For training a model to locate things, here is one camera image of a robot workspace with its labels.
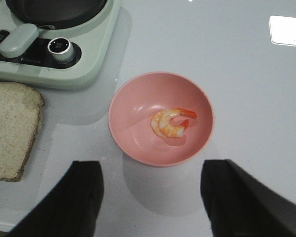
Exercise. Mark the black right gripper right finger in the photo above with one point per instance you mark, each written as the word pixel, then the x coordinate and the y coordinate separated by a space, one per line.
pixel 238 205

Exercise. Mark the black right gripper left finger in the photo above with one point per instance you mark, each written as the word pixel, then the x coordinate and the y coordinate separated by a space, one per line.
pixel 70 209

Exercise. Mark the pink bowl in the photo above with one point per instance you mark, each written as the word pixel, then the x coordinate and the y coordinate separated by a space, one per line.
pixel 137 101

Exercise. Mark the bread slice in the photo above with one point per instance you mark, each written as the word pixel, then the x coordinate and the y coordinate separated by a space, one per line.
pixel 20 122

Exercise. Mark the green breakfast maker base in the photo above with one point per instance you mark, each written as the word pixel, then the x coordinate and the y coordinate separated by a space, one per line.
pixel 24 56

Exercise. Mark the right silver control knob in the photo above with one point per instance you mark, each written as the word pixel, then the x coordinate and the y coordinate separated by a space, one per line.
pixel 61 50

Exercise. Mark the black round frying pan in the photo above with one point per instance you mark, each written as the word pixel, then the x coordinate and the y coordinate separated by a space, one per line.
pixel 60 14

